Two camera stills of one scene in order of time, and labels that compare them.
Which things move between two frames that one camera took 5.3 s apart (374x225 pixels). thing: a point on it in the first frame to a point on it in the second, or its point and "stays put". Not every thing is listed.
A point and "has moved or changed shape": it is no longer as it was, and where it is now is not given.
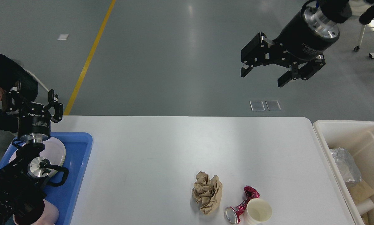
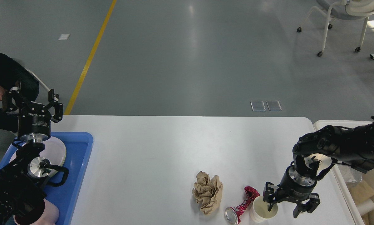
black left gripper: [34, 126] stays put
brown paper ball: [207, 192] stays put
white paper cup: [258, 211] has moved or changed shape
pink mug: [50, 216] stays put
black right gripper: [309, 33] to [294, 187]
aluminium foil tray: [348, 167] stays put
